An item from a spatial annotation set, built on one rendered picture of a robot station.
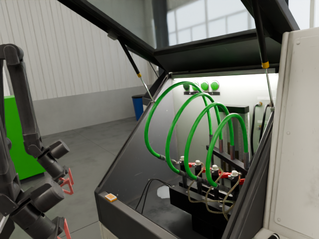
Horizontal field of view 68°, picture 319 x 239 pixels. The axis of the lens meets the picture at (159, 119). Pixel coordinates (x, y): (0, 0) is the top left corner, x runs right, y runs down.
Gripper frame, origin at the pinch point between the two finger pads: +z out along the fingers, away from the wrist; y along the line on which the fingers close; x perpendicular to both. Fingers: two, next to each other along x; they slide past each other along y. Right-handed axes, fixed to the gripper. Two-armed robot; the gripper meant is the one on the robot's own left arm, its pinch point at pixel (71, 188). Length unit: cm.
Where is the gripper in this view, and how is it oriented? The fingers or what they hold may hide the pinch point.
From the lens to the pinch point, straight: 117.4
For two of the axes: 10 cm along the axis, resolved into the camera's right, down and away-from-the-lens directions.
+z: 5.1, 8.0, 3.2
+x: -7.9, 5.8, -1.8
